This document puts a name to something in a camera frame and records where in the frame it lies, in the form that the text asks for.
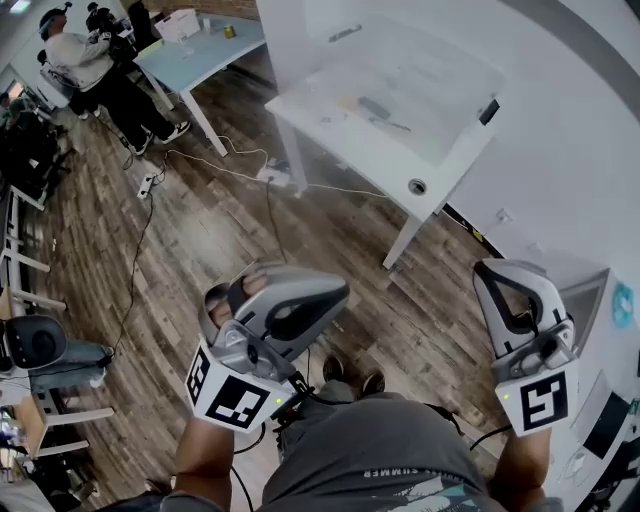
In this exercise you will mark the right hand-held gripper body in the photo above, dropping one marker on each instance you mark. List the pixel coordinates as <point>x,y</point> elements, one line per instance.
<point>542,400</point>

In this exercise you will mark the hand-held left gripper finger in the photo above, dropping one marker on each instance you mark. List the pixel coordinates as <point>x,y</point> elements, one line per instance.
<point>300,285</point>
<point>320,332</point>

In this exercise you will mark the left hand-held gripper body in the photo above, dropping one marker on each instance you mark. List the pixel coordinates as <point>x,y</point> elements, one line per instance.
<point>225,400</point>

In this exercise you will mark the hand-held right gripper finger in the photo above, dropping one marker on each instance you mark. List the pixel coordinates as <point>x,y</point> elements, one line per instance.
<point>530,280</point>
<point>492,320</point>

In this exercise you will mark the clear plastic storage box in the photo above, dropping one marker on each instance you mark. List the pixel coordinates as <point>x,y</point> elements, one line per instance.
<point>430,100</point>

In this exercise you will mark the person's right forearm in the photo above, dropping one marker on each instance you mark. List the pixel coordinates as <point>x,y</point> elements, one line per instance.
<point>522,460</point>

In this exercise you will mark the person's left forearm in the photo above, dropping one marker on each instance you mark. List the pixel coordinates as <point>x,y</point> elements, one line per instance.
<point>200,450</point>

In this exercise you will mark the white box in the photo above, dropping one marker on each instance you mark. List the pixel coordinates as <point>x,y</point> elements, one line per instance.
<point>177,25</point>

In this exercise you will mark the person's left hand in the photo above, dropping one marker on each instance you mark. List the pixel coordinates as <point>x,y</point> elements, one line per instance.
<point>247,285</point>

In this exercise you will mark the person's left shoe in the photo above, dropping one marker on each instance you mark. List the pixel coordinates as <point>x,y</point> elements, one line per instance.
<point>334,369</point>

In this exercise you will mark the person's shoe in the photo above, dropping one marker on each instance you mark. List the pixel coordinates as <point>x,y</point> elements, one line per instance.
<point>374,382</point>
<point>334,369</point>

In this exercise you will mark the white open bin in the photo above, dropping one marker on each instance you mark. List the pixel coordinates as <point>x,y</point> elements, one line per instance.
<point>582,305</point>

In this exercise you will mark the black flat screen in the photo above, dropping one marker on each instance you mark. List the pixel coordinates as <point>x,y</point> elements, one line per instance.
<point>607,425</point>

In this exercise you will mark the person's right shoe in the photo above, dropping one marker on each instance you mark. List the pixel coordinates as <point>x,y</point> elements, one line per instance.
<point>374,382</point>

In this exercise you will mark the person's gray trousers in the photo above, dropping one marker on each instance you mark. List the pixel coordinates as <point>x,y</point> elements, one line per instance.
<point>300,420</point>

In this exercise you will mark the teal packet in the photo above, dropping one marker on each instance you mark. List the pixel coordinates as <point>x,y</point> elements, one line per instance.
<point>623,305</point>

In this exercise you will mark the wide white power strip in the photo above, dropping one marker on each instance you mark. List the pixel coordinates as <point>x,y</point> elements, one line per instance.
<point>272,174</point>

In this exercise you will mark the person's gray shirt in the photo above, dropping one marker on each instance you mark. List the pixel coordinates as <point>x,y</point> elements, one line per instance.
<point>380,450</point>

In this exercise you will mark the white table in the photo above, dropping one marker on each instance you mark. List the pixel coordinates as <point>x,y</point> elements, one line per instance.
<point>390,170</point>

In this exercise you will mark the small white power strip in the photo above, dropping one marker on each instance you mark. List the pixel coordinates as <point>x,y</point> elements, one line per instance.
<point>146,186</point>

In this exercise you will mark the dark slim pen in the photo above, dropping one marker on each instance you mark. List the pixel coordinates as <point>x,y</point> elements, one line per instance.
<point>397,125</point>

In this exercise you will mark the wooden side table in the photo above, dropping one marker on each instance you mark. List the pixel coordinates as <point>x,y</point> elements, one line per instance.
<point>35,425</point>

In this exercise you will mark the black rectangular case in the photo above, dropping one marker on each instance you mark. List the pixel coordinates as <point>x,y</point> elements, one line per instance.
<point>374,107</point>

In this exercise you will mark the black rounded object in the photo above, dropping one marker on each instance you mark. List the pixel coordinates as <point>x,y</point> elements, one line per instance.
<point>37,342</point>

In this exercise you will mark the light blue table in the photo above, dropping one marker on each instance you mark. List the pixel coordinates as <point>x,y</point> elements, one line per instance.
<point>210,55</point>

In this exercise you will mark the yellow green can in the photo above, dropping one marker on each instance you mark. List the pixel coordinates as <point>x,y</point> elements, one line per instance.
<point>229,33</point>

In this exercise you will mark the white wall outlet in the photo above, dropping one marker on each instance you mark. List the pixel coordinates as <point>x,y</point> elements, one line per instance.
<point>504,215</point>

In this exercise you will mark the white desk frame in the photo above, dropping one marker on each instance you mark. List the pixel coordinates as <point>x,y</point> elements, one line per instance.
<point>15,220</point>

